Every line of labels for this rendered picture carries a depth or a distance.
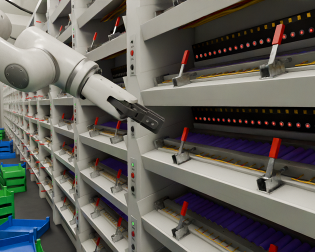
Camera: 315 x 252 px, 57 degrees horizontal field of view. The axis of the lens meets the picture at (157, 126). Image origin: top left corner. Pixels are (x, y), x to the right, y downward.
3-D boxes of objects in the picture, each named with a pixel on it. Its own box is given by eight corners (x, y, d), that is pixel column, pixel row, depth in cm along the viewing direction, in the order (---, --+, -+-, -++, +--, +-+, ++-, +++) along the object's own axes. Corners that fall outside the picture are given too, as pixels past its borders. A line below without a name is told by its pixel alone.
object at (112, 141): (131, 163, 96) (119, 123, 94) (81, 142, 149) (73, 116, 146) (179, 142, 106) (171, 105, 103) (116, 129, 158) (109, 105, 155)
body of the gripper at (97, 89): (85, 95, 67) (127, 121, 67) (68, 96, 56) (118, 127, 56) (101, 67, 65) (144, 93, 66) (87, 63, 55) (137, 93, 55)
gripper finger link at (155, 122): (128, 117, 60) (156, 134, 60) (126, 118, 56) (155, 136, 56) (136, 103, 59) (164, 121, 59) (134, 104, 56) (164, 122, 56)
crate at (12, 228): (-8, 238, 191) (-9, 227, 191) (10, 226, 212) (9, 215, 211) (36, 240, 189) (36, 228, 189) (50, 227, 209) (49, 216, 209)
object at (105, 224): (131, 273, 99) (120, 238, 96) (82, 215, 152) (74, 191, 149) (179, 243, 108) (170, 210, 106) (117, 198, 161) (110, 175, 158)
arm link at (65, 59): (71, 65, 54) (93, 53, 62) (10, 28, 54) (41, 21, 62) (58, 99, 59) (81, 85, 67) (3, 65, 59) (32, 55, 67)
